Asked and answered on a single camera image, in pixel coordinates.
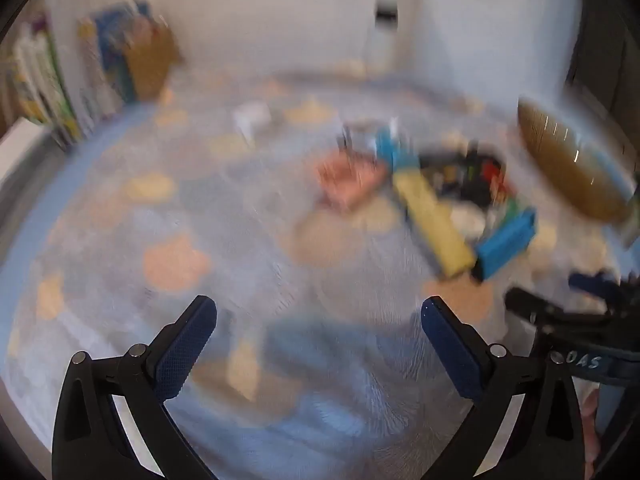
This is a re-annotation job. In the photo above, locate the person's right hand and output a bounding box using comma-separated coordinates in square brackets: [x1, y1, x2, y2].
[581, 389, 602, 478]

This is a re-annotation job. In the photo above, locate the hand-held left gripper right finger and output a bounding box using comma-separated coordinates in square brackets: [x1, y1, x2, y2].
[421, 296, 587, 480]

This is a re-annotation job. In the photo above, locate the fan-patterned tablecloth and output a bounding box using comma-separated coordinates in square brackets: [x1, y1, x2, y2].
[0, 67, 640, 480]

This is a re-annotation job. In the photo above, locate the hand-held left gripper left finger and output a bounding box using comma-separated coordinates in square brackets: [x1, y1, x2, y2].
[52, 295, 218, 480]

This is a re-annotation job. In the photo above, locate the cardboard pen holder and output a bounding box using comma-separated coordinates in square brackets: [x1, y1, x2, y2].
[125, 22, 183, 101]

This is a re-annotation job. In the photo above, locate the blue box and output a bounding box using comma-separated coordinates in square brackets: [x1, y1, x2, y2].
[472, 207, 538, 281]

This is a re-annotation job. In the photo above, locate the pink box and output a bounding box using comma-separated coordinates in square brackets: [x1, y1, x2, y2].
[317, 152, 391, 208]

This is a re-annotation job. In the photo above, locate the yellow box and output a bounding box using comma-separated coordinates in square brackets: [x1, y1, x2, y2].
[392, 167, 478, 278]

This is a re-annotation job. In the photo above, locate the white box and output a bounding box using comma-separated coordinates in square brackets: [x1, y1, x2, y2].
[0, 117, 48, 188]

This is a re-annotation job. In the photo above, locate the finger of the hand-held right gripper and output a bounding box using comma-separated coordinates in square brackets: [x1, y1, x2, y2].
[504, 286, 613, 328]
[569, 271, 626, 298]

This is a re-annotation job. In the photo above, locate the black monitor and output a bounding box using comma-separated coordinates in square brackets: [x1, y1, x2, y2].
[565, 0, 640, 126]

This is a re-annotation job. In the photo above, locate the row of books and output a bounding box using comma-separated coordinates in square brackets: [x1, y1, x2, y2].
[12, 25, 81, 146]

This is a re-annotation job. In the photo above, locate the amber ribbed glass bowl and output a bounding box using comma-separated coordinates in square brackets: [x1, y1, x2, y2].
[516, 95, 638, 223]

